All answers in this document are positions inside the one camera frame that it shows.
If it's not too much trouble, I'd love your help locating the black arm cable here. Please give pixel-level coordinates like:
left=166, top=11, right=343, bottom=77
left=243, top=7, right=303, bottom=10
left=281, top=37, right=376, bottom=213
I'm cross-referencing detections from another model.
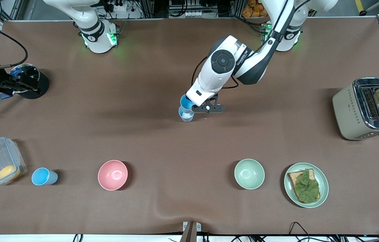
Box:
left=191, top=0, right=294, bottom=90
left=0, top=28, right=29, bottom=70

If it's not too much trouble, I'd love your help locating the black saucepan blue handle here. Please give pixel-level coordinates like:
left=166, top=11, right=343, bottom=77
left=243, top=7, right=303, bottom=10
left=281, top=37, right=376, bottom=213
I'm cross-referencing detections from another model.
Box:
left=0, top=63, right=50, bottom=116

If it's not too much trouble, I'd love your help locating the cream and chrome toaster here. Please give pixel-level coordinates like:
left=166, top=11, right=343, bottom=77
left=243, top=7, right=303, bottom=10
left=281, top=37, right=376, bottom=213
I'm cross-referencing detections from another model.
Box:
left=332, top=78, right=379, bottom=141

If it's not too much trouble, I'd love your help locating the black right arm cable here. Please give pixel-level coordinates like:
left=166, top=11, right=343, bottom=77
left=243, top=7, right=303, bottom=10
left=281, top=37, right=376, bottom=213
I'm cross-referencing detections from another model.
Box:
left=0, top=28, right=29, bottom=70

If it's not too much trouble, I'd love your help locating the pink bowl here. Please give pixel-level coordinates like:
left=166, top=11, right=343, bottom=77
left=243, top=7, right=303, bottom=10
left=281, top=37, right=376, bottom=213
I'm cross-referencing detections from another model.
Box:
left=98, top=160, right=128, bottom=191

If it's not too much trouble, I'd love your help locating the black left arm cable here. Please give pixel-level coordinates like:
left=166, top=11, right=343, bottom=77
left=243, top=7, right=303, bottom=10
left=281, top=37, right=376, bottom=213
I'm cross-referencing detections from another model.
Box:
left=191, top=0, right=294, bottom=90

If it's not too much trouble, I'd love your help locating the brown bread slice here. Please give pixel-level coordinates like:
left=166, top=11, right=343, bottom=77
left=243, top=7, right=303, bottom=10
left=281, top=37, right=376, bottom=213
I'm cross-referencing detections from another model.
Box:
left=288, top=169, right=321, bottom=204

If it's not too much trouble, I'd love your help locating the blue cup holding white paper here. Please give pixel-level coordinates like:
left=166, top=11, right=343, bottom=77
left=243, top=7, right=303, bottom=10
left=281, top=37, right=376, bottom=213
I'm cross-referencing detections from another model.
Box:
left=178, top=107, right=195, bottom=122

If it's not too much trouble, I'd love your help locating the pale green bowl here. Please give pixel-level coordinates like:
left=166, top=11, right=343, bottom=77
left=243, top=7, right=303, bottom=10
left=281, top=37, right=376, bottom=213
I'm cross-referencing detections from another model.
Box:
left=234, top=159, right=265, bottom=190

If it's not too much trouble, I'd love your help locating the bag of orange buns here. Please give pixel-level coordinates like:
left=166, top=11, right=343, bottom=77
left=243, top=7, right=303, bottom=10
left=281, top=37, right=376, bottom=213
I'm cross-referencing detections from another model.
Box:
left=242, top=0, right=269, bottom=18

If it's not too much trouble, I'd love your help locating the grey metal camera mount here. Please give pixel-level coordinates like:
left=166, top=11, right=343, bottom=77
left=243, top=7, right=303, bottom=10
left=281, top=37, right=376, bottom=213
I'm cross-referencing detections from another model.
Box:
left=180, top=221, right=202, bottom=242

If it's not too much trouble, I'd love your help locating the glass lid blue knob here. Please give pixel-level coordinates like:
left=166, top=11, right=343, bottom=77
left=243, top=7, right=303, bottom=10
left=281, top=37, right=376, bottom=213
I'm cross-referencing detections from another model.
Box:
left=9, top=64, right=40, bottom=93

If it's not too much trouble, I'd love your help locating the yellow round food piece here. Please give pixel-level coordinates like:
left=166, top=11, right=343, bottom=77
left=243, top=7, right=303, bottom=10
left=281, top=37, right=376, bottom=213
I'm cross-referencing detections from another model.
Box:
left=0, top=165, right=21, bottom=182

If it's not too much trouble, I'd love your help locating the pale green plate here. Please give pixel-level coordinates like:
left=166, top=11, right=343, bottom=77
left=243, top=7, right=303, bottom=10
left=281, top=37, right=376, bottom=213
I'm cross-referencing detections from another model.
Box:
left=284, top=163, right=329, bottom=208

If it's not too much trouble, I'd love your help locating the green lettuce leaf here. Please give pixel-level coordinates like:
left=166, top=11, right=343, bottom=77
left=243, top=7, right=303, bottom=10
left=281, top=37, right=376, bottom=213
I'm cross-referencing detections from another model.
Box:
left=293, top=169, right=320, bottom=203

